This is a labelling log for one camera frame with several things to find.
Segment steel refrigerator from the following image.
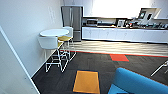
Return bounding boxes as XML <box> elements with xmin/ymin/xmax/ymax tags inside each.
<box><xmin>60</xmin><ymin>5</ymin><xmax>84</xmax><ymax>43</ymax></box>

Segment white wall papers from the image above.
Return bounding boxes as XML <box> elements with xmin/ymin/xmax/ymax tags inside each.
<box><xmin>47</xmin><ymin>6</ymin><xmax>58</xmax><ymax>24</ymax></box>

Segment yellow bar stool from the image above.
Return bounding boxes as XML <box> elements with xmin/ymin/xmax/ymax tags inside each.
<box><xmin>56</xmin><ymin>34</ymin><xmax>78</xmax><ymax>64</ymax></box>

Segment white kitchen counter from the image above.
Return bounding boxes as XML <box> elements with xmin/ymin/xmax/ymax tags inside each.
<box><xmin>81</xmin><ymin>25</ymin><xmax>168</xmax><ymax>44</ymax></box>

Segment white upper kitchen cabinets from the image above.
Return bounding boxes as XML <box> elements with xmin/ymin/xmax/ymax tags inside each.
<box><xmin>61</xmin><ymin>0</ymin><xmax>168</xmax><ymax>19</ymax></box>

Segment white wardrobe door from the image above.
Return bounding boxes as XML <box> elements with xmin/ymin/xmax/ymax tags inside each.
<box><xmin>0</xmin><ymin>25</ymin><xmax>42</xmax><ymax>94</ymax></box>

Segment white round high table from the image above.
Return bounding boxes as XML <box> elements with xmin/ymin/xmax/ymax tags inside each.
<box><xmin>39</xmin><ymin>28</ymin><xmax>70</xmax><ymax>38</ymax></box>

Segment steel microwave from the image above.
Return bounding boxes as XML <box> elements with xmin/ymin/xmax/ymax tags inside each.
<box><xmin>85</xmin><ymin>18</ymin><xmax>99</xmax><ymax>27</ymax></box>

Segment white bar stool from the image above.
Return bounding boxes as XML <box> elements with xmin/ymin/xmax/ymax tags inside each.
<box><xmin>61</xmin><ymin>26</ymin><xmax>74</xmax><ymax>38</ymax></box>

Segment dark picture frame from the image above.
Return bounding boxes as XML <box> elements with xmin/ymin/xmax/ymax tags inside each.
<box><xmin>116</xmin><ymin>19</ymin><xmax>126</xmax><ymax>28</ymax></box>

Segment blue sofa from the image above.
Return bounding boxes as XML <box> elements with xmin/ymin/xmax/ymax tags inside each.
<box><xmin>107</xmin><ymin>67</ymin><xmax>168</xmax><ymax>94</ymax></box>

